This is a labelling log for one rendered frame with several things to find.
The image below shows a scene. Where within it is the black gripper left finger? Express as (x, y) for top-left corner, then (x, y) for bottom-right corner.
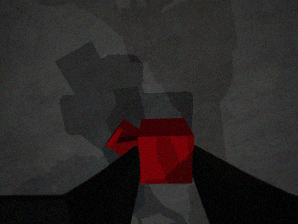
(0, 146), (141, 224)

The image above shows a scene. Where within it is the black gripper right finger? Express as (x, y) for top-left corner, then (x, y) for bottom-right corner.
(192, 145), (298, 224)

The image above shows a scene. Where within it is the red cube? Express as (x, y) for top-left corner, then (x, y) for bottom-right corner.
(137, 118), (194, 184)
(106, 119), (138, 154)
(116, 129), (139, 157)

